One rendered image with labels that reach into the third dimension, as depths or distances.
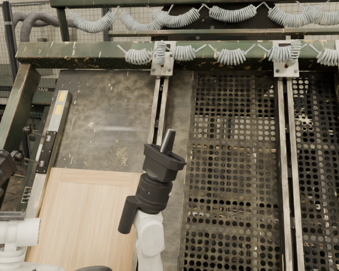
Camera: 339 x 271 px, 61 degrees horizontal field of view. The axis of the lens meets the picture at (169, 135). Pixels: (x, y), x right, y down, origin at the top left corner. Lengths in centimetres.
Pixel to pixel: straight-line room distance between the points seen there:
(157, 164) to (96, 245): 62
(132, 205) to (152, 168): 11
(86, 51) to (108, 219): 80
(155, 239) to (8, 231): 35
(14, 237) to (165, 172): 38
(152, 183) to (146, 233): 13
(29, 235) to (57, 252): 54
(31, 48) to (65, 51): 19
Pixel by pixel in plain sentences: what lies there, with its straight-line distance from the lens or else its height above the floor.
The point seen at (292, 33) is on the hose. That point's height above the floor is 191.
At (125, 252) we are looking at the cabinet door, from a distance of 122.
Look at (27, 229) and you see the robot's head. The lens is 79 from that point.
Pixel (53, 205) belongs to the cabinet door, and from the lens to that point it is 136.
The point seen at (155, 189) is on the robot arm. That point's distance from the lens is 73.
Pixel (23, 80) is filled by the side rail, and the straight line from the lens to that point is 166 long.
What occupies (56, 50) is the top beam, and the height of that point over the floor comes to 185.
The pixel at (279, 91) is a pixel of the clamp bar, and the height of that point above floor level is 167.
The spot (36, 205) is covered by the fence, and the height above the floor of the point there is 122.
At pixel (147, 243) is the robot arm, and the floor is 136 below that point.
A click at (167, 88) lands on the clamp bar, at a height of 168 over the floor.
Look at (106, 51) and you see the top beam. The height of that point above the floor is 184.
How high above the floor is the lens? 183
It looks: 16 degrees down
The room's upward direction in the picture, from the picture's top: straight up
